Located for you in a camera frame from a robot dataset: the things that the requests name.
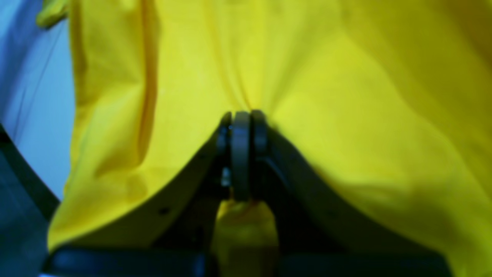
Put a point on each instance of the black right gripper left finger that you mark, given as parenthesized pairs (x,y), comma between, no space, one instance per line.
(169,235)

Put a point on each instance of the orange yellow t-shirt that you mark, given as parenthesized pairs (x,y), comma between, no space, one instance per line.
(389,101)

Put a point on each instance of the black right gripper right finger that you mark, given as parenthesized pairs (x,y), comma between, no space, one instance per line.
(320,234)

